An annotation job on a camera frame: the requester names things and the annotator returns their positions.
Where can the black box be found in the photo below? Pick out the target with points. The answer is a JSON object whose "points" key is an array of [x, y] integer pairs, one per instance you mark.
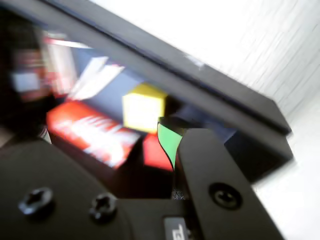
{"points": [[175, 60]]}

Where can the yellow wooden cube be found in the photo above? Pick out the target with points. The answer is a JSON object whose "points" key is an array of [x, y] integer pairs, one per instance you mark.
{"points": [[142, 110]]}

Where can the white paper card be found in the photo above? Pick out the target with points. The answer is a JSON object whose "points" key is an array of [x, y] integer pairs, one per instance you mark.
{"points": [[95, 77]]}

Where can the red cube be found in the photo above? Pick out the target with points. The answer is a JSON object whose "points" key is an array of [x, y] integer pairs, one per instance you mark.
{"points": [[153, 152]]}

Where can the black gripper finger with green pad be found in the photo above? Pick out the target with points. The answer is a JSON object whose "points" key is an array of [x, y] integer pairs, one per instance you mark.
{"points": [[212, 162], [50, 175]]}

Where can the red box with white print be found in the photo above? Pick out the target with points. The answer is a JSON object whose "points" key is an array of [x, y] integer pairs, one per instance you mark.
{"points": [[92, 130]]}

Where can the red and white packet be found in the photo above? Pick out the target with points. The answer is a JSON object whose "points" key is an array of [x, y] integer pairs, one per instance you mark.
{"points": [[60, 65]]}

